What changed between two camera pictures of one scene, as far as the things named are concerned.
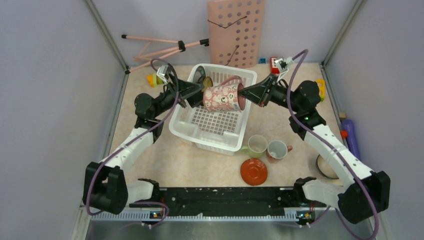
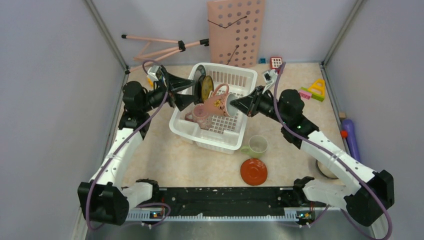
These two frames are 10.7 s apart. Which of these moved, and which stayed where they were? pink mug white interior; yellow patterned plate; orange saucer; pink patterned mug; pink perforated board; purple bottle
Moved: pink patterned mug; pink mug white interior
Stayed: orange saucer; purple bottle; pink perforated board; yellow patterned plate
